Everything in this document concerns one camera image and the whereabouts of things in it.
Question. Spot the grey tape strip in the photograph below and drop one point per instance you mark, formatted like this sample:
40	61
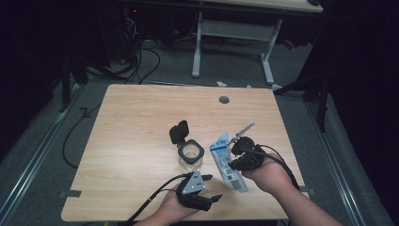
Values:
70	194
309	190

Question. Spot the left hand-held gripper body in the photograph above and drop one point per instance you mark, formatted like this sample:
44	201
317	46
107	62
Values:
193	185

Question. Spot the grey table grommet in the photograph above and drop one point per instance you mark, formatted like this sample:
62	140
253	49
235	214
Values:
224	100

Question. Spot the white-framed desk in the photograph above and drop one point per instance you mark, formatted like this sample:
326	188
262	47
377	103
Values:
235	29

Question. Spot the black metal stand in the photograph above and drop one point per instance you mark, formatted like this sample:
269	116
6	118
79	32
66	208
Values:
313	88
66	81

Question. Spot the white and blue pouch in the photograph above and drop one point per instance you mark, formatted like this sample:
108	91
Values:
226	163

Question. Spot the person's left hand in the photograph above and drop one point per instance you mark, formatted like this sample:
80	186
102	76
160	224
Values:
175	207

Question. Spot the glass jar with black lid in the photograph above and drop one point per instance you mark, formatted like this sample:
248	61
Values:
189	153

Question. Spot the person's right hand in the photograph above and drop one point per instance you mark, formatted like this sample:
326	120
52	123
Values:
271	175

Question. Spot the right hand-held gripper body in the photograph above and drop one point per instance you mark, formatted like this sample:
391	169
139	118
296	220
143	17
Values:
247	153

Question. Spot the metal floor rail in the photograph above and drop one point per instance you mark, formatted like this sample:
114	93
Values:
335	169
34	157

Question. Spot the small white floor object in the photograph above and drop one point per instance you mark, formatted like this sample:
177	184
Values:
221	83

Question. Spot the small red object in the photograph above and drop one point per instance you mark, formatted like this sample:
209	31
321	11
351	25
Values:
289	44

